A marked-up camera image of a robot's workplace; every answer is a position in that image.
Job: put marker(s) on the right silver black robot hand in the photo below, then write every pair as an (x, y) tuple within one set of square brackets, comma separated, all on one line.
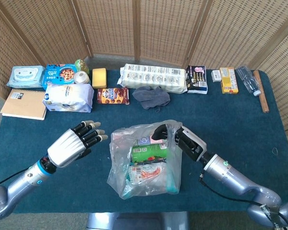
[(192, 143)]

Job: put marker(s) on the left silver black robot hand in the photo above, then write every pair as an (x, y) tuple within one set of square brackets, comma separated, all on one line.
[(67, 148)]

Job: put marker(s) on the clear plastic shopping bag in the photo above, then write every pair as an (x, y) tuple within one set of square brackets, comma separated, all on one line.
[(120, 167)]

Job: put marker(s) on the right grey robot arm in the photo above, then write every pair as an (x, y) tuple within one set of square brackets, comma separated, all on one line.
[(230, 175)]

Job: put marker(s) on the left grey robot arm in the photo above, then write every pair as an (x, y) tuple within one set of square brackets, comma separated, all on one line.
[(21, 184)]

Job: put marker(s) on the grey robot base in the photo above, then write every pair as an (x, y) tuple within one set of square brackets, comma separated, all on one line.
[(134, 221)]

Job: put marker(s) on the green snack package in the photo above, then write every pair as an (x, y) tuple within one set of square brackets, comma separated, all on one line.
[(146, 153)]

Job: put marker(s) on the white lilac tissue pack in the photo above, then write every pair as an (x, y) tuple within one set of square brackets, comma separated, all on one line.
[(67, 97)]

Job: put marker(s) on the teal orange white snack packet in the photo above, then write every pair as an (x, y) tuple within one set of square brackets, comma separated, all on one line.
[(146, 173)]

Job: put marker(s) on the pink pastel tissue multipack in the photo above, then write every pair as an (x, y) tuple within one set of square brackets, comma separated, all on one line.
[(121, 137)]

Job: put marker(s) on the grey cloth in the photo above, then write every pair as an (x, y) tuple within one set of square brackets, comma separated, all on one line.
[(151, 97)]

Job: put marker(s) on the brown spiral notebook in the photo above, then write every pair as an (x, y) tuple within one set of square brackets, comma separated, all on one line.
[(21, 105)]

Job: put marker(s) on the brown chocolate biscuit box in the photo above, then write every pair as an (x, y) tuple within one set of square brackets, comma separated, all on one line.
[(112, 95)]

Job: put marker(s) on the small white box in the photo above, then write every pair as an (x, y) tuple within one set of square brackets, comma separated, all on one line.
[(216, 76)]

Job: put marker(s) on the yellow cardboard box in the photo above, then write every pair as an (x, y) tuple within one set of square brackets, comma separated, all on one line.
[(228, 81)]

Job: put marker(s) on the white tape roll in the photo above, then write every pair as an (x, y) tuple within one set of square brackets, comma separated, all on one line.
[(80, 77)]

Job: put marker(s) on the blue cookie box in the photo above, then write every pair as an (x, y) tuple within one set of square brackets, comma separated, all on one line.
[(60, 73)]

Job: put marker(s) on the white toilet paper pack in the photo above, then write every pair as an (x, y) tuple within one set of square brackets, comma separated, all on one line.
[(153, 77)]

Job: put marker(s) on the yellow sponge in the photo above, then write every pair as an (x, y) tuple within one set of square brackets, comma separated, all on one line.
[(99, 77)]

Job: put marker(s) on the thin rubber band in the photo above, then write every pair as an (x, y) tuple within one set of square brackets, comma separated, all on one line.
[(272, 151)]

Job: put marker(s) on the light blue wet wipes pack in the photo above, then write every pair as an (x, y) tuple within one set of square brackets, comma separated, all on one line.
[(25, 75)]

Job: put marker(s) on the clear plastic water bottle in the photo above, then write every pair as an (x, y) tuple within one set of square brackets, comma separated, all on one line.
[(248, 80)]

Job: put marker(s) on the wooden stick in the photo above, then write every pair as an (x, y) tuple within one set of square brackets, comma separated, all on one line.
[(260, 91)]

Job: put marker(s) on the rattan folding screen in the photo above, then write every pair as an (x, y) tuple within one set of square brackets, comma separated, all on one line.
[(110, 24)]

